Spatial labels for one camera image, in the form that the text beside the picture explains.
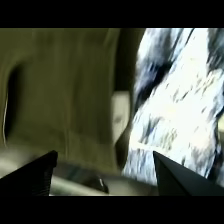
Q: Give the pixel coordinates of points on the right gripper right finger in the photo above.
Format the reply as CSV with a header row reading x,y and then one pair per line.
x,y
180,183

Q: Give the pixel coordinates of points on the olive green garment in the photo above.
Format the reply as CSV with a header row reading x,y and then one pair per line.
x,y
66,100

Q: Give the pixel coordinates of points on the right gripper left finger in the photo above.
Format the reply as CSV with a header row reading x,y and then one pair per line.
x,y
31,180

